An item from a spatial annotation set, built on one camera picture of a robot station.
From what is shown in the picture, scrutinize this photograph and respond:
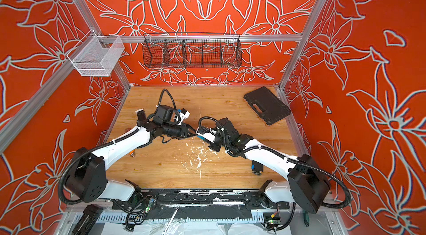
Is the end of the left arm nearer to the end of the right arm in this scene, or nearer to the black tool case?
the end of the right arm

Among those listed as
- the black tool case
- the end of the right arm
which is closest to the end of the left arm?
the end of the right arm

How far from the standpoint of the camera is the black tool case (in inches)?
38.9
